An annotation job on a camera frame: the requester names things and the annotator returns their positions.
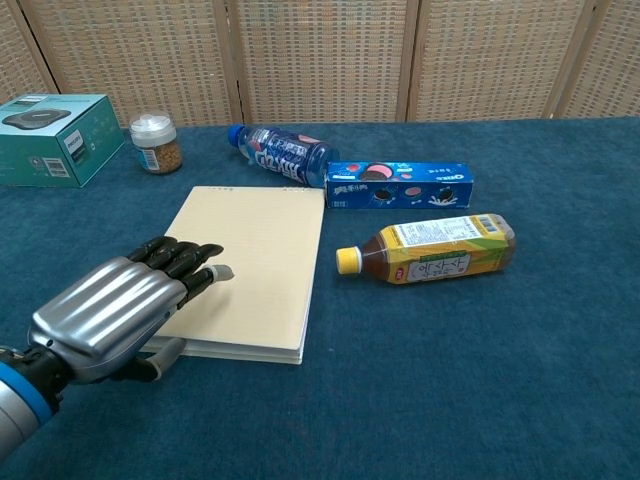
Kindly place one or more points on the woven folding screen panel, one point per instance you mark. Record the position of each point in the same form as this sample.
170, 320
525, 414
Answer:
125, 50
615, 60
500, 60
20, 60
325, 60

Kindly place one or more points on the cream spiral lined notebook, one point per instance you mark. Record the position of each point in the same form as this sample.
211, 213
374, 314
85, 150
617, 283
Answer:
265, 260

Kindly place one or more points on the small jar with clear lid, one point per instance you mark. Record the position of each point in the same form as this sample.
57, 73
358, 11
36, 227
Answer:
160, 150

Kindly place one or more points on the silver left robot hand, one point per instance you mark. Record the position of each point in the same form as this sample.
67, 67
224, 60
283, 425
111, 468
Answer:
105, 310

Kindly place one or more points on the teal Philips product box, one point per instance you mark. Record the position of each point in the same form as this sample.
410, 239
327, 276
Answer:
30, 150

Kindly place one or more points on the blue plastic drink bottle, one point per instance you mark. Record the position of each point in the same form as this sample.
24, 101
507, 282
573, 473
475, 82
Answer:
285, 155

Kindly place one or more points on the blue Oreo cookie box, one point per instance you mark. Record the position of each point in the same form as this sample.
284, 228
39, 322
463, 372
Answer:
400, 185

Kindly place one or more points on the yellow-cap tea bottle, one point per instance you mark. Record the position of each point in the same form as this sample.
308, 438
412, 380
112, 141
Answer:
440, 250

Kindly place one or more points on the dark teal table cloth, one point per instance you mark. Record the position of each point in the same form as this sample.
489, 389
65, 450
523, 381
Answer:
450, 375

